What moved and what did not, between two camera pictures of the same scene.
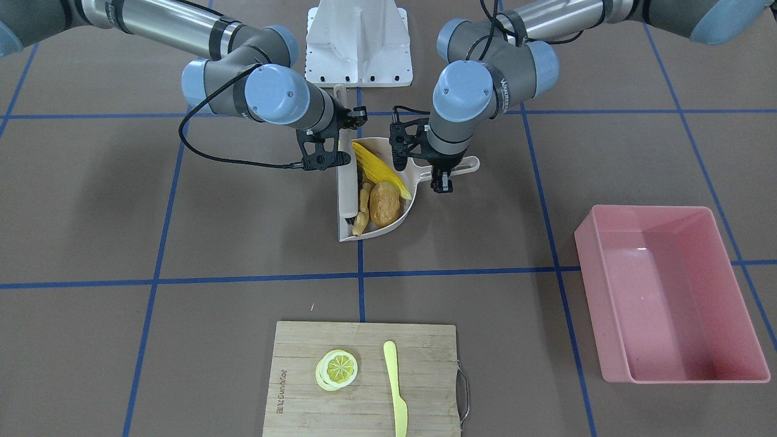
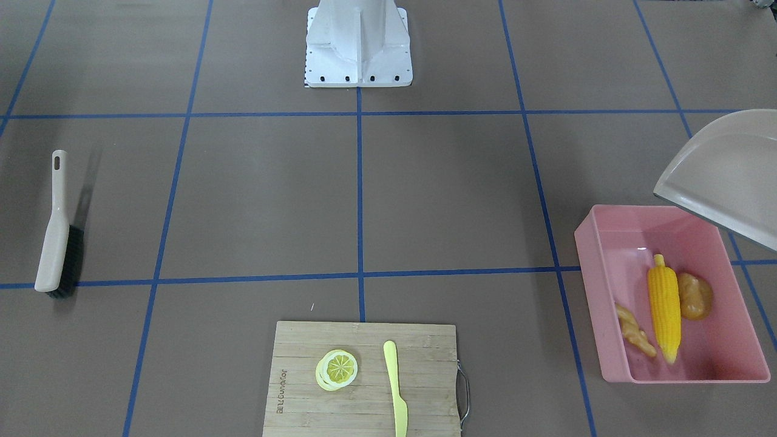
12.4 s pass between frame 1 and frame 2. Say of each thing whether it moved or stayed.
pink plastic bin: stayed
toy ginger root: moved
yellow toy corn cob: moved
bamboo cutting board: stayed
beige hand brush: moved
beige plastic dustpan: moved
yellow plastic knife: stayed
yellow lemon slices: stayed
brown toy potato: moved
